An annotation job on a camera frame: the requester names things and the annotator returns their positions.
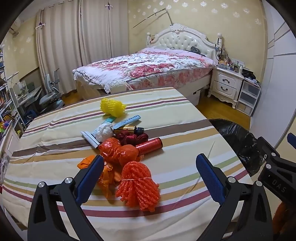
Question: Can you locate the white bed with tufted headboard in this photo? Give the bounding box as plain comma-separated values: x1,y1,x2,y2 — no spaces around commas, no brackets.
73,23,223,106

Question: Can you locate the light blue strip package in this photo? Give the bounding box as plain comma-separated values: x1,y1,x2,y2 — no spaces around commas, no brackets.
113,115,141,129

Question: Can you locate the light orange plastic bag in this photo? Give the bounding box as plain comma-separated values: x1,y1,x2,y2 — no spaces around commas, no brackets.
77,155,122,198

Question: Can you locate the bookshelf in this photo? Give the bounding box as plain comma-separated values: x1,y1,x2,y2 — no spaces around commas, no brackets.
0,45,26,139

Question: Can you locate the white sliding wardrobe door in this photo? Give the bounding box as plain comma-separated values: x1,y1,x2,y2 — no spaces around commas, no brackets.
251,0,296,149

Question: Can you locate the white rectangular box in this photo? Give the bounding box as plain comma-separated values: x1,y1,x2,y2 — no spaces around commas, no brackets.
81,131,101,149

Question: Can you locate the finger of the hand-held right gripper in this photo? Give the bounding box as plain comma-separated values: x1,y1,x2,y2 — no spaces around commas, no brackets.
287,133,296,149
254,136,281,169

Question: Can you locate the cluster of small bottles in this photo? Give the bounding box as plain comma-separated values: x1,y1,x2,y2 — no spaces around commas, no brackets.
217,54,250,72

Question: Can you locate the clear plastic drawer unit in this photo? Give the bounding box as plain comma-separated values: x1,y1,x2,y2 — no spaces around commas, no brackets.
235,77,261,117

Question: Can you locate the grey office chair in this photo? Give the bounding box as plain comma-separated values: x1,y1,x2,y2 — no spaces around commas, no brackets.
38,70,65,114

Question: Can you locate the white air conditioner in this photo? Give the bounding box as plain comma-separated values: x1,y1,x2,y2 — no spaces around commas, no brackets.
9,19,22,33

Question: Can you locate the dark cloth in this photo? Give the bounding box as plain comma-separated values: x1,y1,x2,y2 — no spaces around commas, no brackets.
191,46,206,56

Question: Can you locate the red-orange plastic bag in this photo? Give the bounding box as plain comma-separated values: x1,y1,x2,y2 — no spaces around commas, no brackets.
98,138,145,167

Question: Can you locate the white nightstand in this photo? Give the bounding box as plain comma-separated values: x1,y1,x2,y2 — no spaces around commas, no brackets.
207,66,245,109

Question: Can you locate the yellow foam net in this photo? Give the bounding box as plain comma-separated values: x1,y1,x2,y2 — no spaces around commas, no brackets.
100,98,127,117

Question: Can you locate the gold bottle with black cap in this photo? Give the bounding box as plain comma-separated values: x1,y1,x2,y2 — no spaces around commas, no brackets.
121,125,144,135

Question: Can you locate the white wrapper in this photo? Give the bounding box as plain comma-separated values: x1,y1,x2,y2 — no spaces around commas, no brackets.
91,123,115,143

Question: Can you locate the floral quilt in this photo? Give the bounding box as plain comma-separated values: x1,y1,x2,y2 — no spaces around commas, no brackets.
72,47,215,93

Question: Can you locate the dark clutter pile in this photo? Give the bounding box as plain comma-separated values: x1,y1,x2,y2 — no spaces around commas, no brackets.
242,68,262,84

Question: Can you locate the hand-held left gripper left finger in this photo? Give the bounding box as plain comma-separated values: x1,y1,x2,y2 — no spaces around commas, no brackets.
27,155,105,241

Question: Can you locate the orange foam net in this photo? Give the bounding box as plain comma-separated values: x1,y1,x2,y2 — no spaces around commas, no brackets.
115,161,161,212

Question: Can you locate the grey desk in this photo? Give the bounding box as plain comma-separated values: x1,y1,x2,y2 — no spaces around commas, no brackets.
14,80,43,116

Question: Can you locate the orange fuzzy clothing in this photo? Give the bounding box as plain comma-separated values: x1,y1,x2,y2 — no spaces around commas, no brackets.
272,202,296,241

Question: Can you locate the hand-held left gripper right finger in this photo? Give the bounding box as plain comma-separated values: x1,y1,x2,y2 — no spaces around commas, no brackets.
193,153,273,241

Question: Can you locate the red glitter can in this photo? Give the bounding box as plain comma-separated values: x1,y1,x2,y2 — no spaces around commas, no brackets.
135,137,163,156

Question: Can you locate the dark red ribbon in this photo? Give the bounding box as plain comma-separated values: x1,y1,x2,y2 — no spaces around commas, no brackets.
114,130,149,146

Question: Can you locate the colourful toy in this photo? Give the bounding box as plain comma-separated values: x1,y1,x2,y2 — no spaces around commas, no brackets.
0,120,12,135

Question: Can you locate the beige curtain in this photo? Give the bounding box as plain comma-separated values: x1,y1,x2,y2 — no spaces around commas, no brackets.
36,6,82,77
80,0,130,66

